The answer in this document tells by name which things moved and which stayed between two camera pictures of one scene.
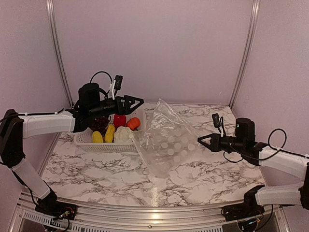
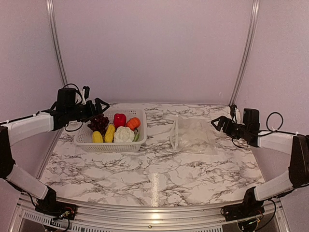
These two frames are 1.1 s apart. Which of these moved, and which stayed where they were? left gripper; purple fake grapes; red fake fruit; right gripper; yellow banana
Moved: left gripper; right gripper
Stayed: yellow banana; red fake fruit; purple fake grapes
